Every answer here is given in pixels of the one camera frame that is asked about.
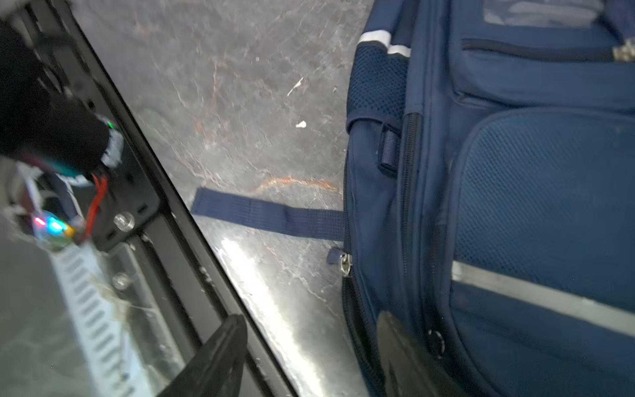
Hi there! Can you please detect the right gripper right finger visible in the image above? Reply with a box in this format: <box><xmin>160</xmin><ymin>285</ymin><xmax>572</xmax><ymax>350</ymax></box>
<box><xmin>377</xmin><ymin>311</ymin><xmax>466</xmax><ymax>397</ymax></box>

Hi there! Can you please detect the navy blue student backpack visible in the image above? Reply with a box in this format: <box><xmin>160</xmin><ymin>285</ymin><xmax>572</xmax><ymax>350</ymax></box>
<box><xmin>191</xmin><ymin>1</ymin><xmax>634</xmax><ymax>396</ymax></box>

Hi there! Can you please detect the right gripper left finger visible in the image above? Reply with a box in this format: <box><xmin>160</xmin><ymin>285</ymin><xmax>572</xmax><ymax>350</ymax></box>
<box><xmin>159</xmin><ymin>314</ymin><xmax>247</xmax><ymax>397</ymax></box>

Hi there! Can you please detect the white slotted cable duct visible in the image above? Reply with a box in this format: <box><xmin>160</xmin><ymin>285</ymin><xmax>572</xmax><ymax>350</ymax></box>
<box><xmin>49</xmin><ymin>244</ymin><xmax>155</xmax><ymax>396</ymax></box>

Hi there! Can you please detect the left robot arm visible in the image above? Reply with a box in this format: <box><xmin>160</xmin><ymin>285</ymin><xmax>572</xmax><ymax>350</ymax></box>
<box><xmin>1</xmin><ymin>21</ymin><xmax>125</xmax><ymax>177</ymax></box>

